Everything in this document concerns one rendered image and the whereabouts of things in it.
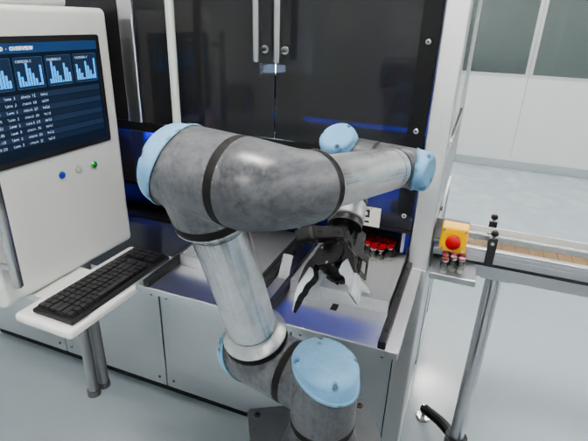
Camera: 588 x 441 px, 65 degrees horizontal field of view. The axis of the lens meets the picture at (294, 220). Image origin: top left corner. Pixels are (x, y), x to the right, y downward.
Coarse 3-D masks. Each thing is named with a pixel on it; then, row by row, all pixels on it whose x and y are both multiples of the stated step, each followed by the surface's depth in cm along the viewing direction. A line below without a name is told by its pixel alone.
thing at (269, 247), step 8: (264, 232) 155; (272, 232) 156; (280, 232) 156; (288, 232) 156; (256, 240) 150; (264, 240) 150; (272, 240) 150; (280, 240) 150; (288, 240) 150; (296, 240) 146; (192, 248) 138; (256, 248) 144; (264, 248) 144; (272, 248) 144; (280, 248) 145; (288, 248) 141; (184, 256) 132; (192, 256) 131; (264, 256) 139; (272, 256) 140; (280, 256) 135; (184, 264) 133; (192, 264) 132; (264, 264) 135; (272, 264) 130; (264, 272) 126
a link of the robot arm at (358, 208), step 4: (360, 200) 95; (352, 204) 93; (356, 204) 94; (360, 204) 94; (364, 204) 95; (340, 208) 93; (344, 208) 93; (348, 208) 93; (352, 208) 93; (356, 208) 93; (360, 208) 94; (364, 208) 95; (340, 212) 93; (344, 212) 93; (348, 212) 93; (352, 212) 93; (356, 212) 93; (360, 212) 94; (364, 212) 95; (360, 216) 93; (364, 216) 95
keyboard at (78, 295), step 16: (128, 256) 150; (144, 256) 148; (160, 256) 149; (96, 272) 138; (112, 272) 139; (128, 272) 139; (144, 272) 141; (80, 288) 131; (96, 288) 131; (112, 288) 131; (48, 304) 122; (64, 304) 122; (80, 304) 123; (96, 304) 125; (64, 320) 119
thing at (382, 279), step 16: (368, 256) 142; (400, 256) 142; (368, 272) 133; (384, 272) 133; (400, 272) 127; (320, 288) 119; (336, 288) 125; (368, 288) 125; (384, 288) 125; (352, 304) 118; (368, 304) 116; (384, 304) 114
